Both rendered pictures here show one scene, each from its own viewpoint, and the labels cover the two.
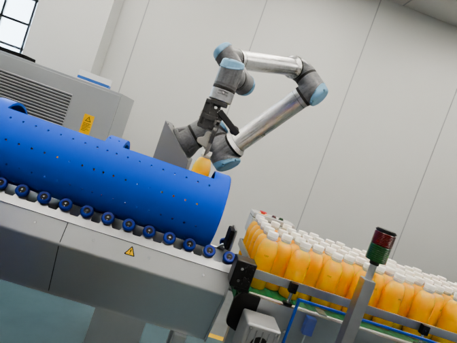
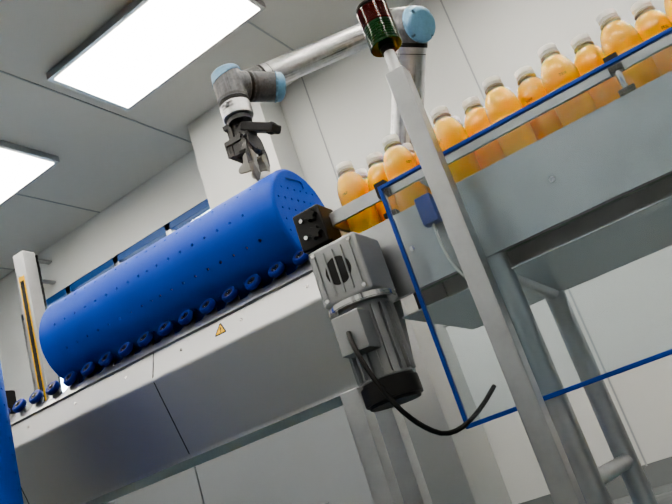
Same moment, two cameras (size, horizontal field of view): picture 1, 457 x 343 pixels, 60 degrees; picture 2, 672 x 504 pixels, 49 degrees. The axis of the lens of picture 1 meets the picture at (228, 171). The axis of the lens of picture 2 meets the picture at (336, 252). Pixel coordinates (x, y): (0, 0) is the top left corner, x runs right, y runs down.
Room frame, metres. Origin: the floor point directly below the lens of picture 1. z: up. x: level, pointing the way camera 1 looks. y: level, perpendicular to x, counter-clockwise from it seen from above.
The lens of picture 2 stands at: (0.02, -0.97, 0.37)
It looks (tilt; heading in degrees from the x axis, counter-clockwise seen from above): 19 degrees up; 32
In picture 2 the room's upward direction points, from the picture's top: 19 degrees counter-clockwise
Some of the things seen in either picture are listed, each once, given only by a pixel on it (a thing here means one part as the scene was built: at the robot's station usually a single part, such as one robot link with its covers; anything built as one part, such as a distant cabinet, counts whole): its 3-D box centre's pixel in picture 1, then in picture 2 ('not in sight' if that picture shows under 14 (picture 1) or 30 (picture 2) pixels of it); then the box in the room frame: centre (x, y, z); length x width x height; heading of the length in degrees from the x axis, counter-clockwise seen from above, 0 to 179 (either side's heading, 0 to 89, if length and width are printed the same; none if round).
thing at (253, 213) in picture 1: (269, 226); not in sight; (1.82, -0.26, 1.05); 0.20 x 0.10 x 0.10; 96
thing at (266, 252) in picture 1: (263, 260); (358, 206); (1.40, -0.23, 0.99); 0.07 x 0.07 x 0.19
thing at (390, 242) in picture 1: (383, 239); (375, 18); (1.19, -0.51, 1.23); 0.06 x 0.06 x 0.04
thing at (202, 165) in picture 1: (198, 177); not in sight; (1.54, 0.10, 1.18); 0.07 x 0.07 x 0.19
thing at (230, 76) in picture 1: (229, 75); (230, 88); (1.54, 0.12, 1.60); 0.10 x 0.09 x 0.12; 155
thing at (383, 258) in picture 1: (377, 252); (382, 37); (1.19, -0.51, 1.18); 0.06 x 0.06 x 0.05
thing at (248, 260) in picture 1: (241, 273); (320, 233); (1.32, -0.16, 0.95); 0.10 x 0.07 x 0.10; 6
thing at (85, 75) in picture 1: (94, 79); not in sight; (3.13, 1.23, 1.48); 0.24 x 0.12 x 0.08; 103
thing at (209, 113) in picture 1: (212, 116); (242, 138); (1.54, 0.13, 1.43); 0.09 x 0.08 x 0.12; 96
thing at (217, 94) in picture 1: (221, 96); (236, 112); (1.53, 0.12, 1.51); 0.10 x 0.09 x 0.05; 6
